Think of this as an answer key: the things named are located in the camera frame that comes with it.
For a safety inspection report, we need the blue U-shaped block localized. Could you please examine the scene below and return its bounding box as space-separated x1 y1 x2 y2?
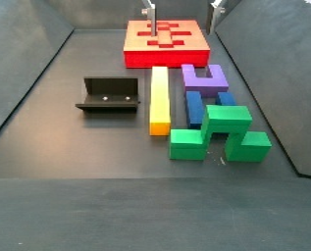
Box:
185 91 236 129

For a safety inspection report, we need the purple U-shaped block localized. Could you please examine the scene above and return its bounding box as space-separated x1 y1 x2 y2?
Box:
181 64 228 98

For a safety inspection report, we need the red puzzle board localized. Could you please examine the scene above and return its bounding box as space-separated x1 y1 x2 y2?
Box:
124 20 211 69

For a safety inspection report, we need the yellow long bar block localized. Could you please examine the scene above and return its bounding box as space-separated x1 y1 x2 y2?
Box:
151 67 171 136

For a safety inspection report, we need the black angle fixture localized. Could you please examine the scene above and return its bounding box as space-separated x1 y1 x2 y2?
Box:
76 76 140 111

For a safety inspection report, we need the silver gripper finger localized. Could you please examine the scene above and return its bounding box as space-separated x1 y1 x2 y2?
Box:
211 0 225 31
142 0 156 36

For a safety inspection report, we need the green stepped arch block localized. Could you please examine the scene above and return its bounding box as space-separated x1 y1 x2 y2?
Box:
169 105 272 162

